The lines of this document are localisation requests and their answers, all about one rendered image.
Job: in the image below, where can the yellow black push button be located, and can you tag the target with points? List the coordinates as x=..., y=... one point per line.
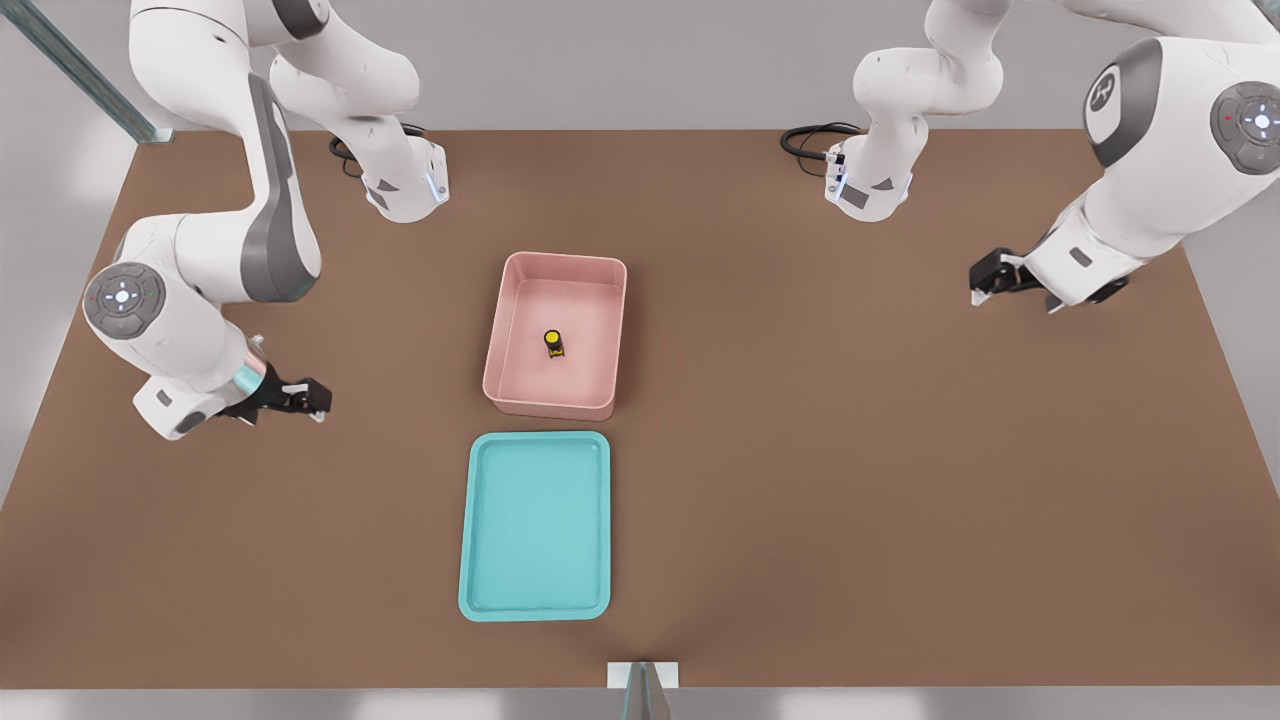
x=553, y=343

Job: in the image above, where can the silver frame post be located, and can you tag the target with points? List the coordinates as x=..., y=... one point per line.
x=643, y=692
x=85, y=70

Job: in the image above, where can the pale blue-green tray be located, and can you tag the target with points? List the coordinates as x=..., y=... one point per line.
x=536, y=525

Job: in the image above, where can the pink plastic box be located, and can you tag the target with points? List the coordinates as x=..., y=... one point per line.
x=556, y=335

